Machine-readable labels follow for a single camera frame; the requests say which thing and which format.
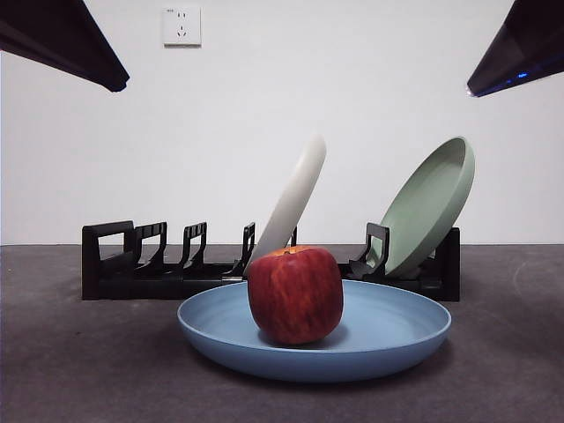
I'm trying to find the red apple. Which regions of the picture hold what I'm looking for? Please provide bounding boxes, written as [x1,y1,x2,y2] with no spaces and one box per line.
[247,245,345,346]

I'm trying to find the white wall socket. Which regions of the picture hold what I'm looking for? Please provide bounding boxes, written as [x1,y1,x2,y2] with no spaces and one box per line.
[163,5,203,48]

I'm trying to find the white plate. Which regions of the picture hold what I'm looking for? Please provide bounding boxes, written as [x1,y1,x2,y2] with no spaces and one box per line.
[255,133,328,270]

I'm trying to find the blue plate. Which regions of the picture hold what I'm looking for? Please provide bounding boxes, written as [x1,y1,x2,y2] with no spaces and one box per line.
[176,278,453,383]

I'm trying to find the black plate rack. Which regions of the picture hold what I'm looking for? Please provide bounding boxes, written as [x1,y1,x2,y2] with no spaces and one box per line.
[82,219,462,303]

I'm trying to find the green plate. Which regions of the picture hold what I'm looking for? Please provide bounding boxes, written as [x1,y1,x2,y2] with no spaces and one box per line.
[378,136,477,279]

